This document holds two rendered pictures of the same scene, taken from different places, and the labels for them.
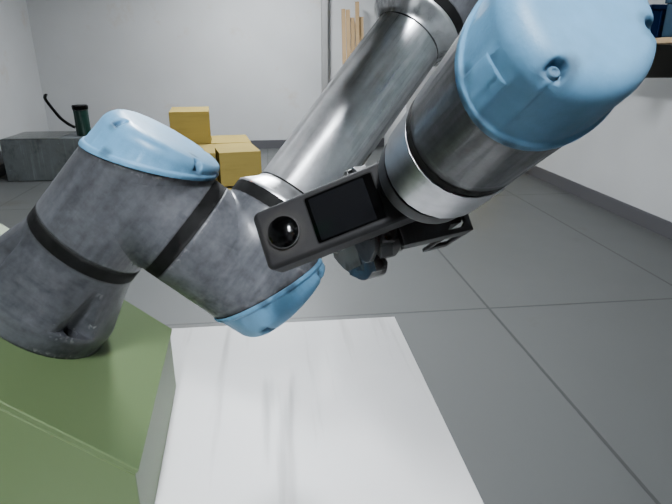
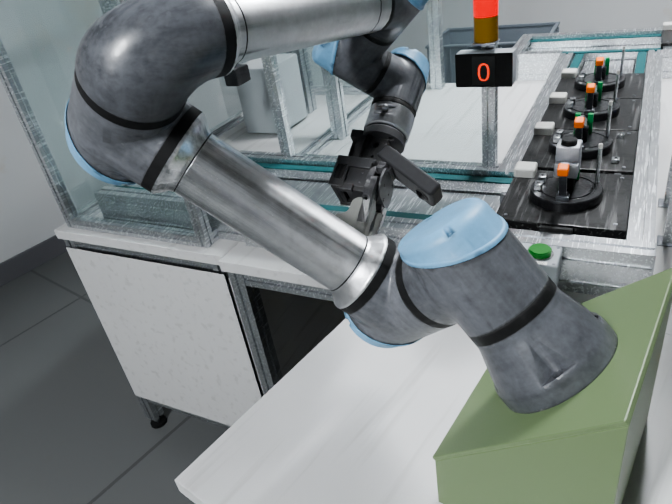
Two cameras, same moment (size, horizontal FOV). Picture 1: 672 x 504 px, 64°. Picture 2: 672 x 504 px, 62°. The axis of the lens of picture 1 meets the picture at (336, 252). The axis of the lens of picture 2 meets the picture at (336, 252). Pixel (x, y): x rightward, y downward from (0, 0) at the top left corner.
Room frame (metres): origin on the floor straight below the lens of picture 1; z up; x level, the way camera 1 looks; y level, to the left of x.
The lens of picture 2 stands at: (0.99, 0.52, 1.54)
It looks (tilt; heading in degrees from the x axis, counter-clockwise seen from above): 31 degrees down; 230
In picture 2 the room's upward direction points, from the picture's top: 10 degrees counter-clockwise
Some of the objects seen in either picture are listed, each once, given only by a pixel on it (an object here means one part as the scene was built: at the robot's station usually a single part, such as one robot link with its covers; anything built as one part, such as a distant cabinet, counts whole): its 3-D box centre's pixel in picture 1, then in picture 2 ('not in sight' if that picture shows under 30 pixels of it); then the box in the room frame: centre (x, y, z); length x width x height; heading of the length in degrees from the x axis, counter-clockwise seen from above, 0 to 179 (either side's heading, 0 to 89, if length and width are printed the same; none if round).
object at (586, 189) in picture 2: not in sight; (565, 191); (-0.03, 0.06, 0.98); 0.14 x 0.14 x 0.02
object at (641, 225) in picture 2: not in sight; (588, 136); (-0.49, -0.09, 0.91); 1.24 x 0.33 x 0.10; 18
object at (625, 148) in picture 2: not in sight; (581, 131); (-0.27, -0.02, 1.01); 0.24 x 0.24 x 0.13; 18
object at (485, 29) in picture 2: not in sight; (485, 28); (-0.08, -0.15, 1.29); 0.05 x 0.05 x 0.05
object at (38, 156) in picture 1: (54, 134); not in sight; (6.05, 3.09, 0.46); 0.96 x 0.79 x 0.92; 97
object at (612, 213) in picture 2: not in sight; (565, 199); (-0.03, 0.06, 0.96); 0.24 x 0.24 x 0.02; 18
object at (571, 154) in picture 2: not in sight; (569, 153); (-0.04, 0.06, 1.06); 0.08 x 0.04 x 0.07; 18
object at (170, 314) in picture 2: not in sight; (288, 244); (-0.12, -1.09, 0.43); 1.39 x 0.63 x 0.86; 18
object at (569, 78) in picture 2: not in sight; (600, 71); (-0.74, -0.17, 1.01); 0.24 x 0.24 x 0.13; 18
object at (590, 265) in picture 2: not in sight; (416, 241); (0.20, -0.15, 0.91); 0.89 x 0.06 x 0.11; 108
